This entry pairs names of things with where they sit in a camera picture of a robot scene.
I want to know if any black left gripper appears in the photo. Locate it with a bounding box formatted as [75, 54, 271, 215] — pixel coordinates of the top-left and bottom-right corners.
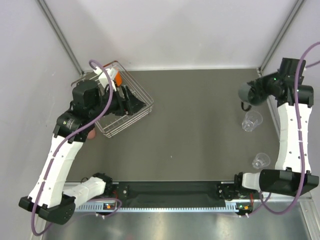
[88, 83, 146, 120]

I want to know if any grey mug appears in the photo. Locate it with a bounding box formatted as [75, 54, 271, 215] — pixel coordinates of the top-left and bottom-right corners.
[238, 82, 268, 112]

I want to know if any orange mug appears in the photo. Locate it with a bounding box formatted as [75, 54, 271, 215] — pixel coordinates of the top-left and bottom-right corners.
[104, 63, 123, 87]

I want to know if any large clear plastic cup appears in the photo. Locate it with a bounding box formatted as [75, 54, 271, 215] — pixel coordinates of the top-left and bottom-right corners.
[242, 110, 263, 132]

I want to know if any small clear plastic cup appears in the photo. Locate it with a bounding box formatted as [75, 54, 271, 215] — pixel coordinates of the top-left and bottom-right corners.
[252, 153, 271, 169]

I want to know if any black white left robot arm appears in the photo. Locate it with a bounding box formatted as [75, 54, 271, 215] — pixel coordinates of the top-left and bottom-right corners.
[18, 80, 146, 225]

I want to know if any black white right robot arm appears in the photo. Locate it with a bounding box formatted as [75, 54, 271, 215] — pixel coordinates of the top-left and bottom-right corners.
[233, 58, 319, 199]

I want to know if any pink plastic cup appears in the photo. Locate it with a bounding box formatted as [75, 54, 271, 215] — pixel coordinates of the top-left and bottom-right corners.
[87, 129, 96, 140]

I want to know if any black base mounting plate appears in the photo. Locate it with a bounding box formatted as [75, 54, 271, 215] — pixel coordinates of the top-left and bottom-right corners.
[102, 180, 250, 209]

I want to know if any wire dish rack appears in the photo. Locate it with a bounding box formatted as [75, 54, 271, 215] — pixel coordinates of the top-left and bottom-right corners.
[64, 60, 154, 138]

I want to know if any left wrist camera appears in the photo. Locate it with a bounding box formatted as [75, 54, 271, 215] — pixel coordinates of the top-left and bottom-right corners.
[98, 67, 118, 88]

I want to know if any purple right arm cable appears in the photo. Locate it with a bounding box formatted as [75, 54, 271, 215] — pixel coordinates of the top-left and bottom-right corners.
[258, 41, 320, 216]

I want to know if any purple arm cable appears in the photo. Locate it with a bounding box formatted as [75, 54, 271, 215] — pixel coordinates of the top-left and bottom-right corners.
[31, 59, 123, 236]
[258, 41, 320, 216]

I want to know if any aluminium frame post right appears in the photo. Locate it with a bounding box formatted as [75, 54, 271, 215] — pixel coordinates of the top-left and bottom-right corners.
[256, 0, 307, 75]

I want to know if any aluminium frame post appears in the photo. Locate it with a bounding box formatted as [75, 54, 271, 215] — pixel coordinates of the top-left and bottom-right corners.
[256, 0, 307, 75]
[35, 0, 84, 76]

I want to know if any aluminium frame post left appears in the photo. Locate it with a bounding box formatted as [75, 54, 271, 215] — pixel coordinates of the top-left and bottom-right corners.
[35, 0, 84, 76]

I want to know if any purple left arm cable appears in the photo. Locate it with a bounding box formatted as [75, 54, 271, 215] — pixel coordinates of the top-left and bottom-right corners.
[31, 59, 123, 236]

